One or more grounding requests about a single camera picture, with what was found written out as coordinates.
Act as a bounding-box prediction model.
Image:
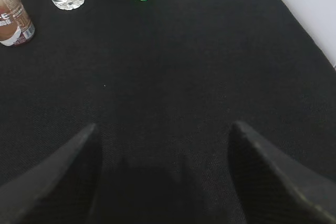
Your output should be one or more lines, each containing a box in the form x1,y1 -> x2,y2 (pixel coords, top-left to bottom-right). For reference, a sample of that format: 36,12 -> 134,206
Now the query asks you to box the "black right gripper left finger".
1,124 -> 102,223

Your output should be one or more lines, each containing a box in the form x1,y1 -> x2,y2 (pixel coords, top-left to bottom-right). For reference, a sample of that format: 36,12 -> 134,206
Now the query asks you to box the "brown tea bottle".
1,0 -> 35,47

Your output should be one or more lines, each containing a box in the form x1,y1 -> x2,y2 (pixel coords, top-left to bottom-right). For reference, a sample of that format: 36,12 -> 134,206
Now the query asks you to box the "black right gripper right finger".
228,121 -> 335,223

